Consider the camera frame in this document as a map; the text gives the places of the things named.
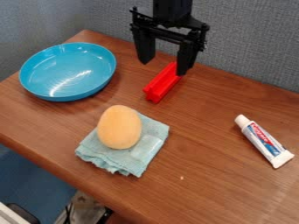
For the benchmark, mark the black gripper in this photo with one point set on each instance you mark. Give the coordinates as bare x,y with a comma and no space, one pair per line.
171,23

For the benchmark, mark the white toothpaste tube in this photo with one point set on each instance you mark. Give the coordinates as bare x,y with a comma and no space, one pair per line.
276,154

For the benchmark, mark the blue plate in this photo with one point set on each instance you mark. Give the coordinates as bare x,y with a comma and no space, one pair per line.
68,72

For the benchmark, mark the red plastic block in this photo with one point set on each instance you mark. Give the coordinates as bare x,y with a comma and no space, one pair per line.
162,83

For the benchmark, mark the orange egg-shaped sponge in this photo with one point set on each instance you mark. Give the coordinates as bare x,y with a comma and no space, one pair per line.
119,127

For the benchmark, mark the light blue folded cloth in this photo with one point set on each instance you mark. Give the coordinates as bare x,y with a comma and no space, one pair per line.
132,160

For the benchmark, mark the dark object at corner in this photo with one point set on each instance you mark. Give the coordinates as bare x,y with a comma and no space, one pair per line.
12,214

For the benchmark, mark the table leg frame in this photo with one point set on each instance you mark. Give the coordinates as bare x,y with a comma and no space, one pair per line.
83,211

